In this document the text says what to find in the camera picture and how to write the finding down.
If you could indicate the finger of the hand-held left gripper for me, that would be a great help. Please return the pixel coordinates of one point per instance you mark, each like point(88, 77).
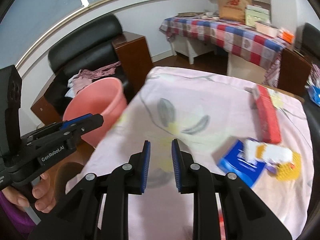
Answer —
point(92, 125)
point(75, 121)

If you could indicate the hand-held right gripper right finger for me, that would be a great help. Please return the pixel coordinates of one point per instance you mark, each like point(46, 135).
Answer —
point(176, 167)

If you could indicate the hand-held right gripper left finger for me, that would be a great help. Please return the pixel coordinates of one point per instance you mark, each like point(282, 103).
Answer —
point(146, 167)

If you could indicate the pink plastic bucket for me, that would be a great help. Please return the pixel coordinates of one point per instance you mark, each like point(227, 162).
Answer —
point(100, 97)

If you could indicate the blue tissue packet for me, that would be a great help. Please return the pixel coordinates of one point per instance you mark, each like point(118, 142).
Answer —
point(235, 162)

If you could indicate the white wrapper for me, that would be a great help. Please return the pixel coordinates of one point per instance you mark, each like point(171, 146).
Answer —
point(275, 153)

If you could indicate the red cardboard box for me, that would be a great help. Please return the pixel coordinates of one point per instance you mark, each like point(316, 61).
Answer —
point(268, 120)

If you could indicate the yellow foam net red label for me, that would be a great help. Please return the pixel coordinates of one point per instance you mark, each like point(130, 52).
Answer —
point(290, 172)

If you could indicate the person's left forearm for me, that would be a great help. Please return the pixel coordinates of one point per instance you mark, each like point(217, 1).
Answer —
point(15, 222)

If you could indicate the person's left hand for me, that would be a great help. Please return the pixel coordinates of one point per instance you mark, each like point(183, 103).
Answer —
point(46, 195)

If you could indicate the pink garment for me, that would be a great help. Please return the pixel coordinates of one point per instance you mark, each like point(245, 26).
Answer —
point(81, 83)

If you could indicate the mauve patterned garment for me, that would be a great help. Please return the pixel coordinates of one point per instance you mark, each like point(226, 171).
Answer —
point(100, 71)

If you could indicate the pink floral tablecloth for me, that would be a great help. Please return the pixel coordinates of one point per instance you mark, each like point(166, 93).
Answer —
point(212, 100)

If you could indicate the black leather wooden armchair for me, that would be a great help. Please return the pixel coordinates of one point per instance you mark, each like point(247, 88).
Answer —
point(87, 42)

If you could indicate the white table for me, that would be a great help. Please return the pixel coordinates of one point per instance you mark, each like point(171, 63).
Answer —
point(185, 47)

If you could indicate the red white lattice cloth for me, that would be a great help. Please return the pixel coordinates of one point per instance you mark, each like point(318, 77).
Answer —
point(315, 73)
point(273, 72)

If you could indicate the checked tablecloth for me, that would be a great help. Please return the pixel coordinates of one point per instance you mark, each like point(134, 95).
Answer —
point(225, 32)

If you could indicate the dark tray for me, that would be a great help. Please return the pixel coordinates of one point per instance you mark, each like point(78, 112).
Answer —
point(187, 14)

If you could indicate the blue plastic bag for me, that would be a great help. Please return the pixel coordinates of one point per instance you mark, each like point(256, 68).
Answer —
point(315, 95)

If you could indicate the white container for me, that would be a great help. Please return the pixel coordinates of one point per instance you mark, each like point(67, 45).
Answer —
point(266, 29)

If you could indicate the green box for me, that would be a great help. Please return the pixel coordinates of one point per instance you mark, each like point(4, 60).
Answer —
point(257, 16)

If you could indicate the orange box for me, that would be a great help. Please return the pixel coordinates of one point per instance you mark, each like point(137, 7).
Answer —
point(287, 36)

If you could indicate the brown paper bag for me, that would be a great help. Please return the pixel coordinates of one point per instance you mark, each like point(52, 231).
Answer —
point(232, 5)

